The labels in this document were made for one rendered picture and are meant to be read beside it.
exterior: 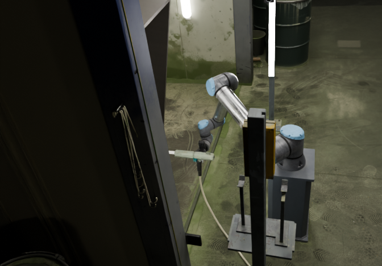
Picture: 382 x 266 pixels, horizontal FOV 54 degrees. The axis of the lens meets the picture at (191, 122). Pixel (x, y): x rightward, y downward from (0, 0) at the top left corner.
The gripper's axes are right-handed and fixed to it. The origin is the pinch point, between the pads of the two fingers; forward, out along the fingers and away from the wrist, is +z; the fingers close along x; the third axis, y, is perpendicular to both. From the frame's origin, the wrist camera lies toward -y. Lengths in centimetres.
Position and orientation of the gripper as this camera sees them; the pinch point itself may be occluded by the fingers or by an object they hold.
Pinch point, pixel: (198, 159)
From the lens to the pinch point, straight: 287.6
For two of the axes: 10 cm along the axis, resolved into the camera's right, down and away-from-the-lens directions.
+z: -2.5, 4.8, -8.4
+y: 0.3, 8.7, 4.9
